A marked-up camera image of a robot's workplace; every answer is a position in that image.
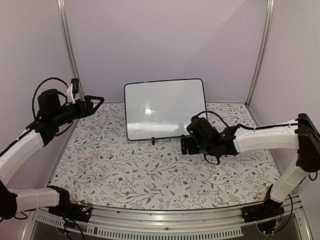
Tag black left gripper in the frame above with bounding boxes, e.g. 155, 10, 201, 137
51, 95, 105, 127

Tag white whiteboard black frame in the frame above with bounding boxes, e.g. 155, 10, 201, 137
123, 78, 207, 141

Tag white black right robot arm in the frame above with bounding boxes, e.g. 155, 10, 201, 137
180, 113, 320, 218

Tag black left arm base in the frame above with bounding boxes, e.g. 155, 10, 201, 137
48, 185, 92, 223

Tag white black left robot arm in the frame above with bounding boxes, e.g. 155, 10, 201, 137
0, 89, 105, 220

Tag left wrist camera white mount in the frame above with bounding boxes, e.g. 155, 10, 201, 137
66, 78, 79, 104

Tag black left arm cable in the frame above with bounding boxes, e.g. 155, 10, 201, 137
31, 76, 72, 118

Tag aluminium front rail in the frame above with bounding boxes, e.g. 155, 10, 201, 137
21, 192, 311, 240

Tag aluminium corner post left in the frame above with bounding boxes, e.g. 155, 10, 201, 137
56, 0, 85, 100

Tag aluminium corner post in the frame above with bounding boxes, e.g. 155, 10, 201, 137
56, 0, 85, 100
244, 0, 276, 107

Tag aluminium corner post right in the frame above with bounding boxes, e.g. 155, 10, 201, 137
244, 0, 276, 107

